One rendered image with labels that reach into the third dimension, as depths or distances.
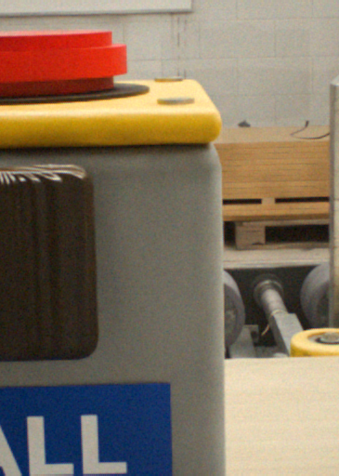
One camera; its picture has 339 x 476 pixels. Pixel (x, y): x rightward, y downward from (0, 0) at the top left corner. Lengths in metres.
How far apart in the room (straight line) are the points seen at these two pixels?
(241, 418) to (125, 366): 0.82
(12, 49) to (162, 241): 0.04
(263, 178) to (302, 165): 0.21
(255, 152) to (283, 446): 5.22
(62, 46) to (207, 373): 0.06
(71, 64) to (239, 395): 0.87
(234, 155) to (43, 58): 5.93
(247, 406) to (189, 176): 0.86
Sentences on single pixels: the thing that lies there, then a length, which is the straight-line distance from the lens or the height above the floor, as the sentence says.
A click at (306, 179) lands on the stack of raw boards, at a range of 6.20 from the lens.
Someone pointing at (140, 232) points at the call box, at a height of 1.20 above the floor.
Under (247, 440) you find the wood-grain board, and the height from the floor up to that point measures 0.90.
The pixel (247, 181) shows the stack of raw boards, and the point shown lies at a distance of 6.16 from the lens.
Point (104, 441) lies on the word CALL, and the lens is 0.20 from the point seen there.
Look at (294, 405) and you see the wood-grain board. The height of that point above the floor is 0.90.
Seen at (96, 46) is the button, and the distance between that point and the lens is 0.21.
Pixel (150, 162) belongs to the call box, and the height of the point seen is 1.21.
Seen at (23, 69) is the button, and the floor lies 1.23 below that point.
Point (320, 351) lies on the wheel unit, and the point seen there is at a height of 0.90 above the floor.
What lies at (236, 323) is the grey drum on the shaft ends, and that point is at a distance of 1.73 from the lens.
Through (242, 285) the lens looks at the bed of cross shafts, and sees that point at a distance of 1.87.
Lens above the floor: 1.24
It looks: 11 degrees down
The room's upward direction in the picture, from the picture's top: 1 degrees counter-clockwise
